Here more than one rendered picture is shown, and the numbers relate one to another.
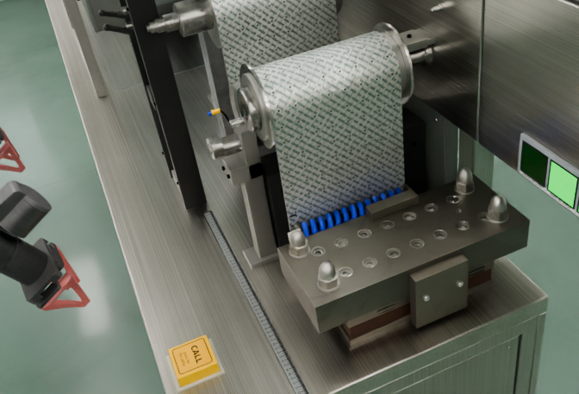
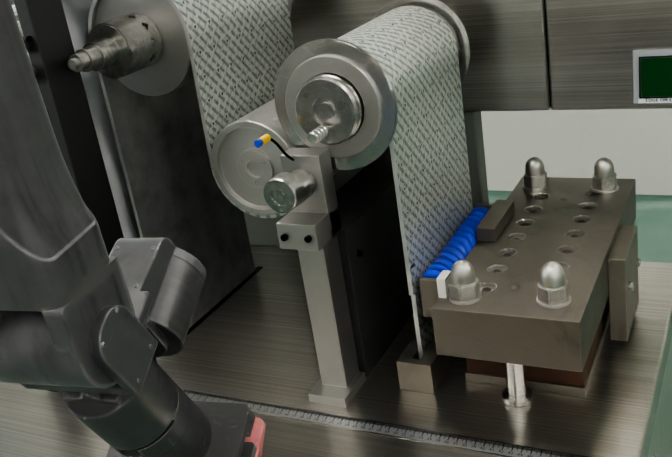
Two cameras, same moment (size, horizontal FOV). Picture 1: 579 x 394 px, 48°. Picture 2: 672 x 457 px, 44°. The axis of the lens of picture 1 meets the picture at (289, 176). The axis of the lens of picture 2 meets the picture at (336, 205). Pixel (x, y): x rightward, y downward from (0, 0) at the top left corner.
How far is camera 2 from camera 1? 79 cm
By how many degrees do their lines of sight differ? 41
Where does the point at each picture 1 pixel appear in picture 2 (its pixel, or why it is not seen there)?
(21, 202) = (172, 263)
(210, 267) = (281, 438)
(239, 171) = (322, 223)
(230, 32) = (202, 49)
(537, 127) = (655, 31)
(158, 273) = not seen: outside the picture
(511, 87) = (603, 4)
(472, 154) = not seen: hidden behind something
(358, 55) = (415, 21)
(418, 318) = (627, 323)
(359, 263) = not seen: hidden behind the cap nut
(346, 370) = (620, 418)
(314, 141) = (417, 138)
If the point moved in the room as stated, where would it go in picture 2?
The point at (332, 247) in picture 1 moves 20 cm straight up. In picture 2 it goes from (494, 276) to (479, 108)
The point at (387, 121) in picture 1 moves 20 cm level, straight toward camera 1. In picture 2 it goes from (455, 110) to (582, 132)
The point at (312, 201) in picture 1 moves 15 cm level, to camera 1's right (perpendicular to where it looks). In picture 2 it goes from (423, 239) to (493, 194)
